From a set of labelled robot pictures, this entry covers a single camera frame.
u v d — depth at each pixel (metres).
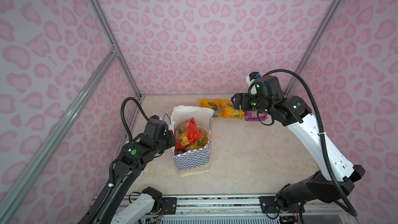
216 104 1.07
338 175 0.38
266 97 0.48
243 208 0.73
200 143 0.83
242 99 0.58
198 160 0.72
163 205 0.72
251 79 0.59
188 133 0.78
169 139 0.61
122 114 0.48
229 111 1.00
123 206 0.56
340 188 0.34
